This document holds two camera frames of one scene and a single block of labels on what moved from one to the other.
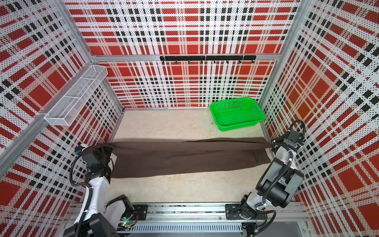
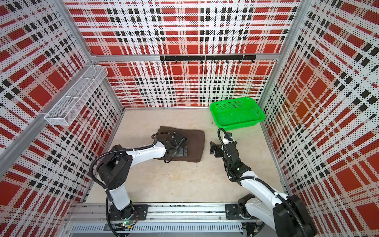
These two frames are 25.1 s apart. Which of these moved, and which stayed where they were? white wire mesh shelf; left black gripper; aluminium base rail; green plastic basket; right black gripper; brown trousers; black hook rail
Moved: brown trousers; right black gripper; left black gripper
Stayed: white wire mesh shelf; black hook rail; green plastic basket; aluminium base rail
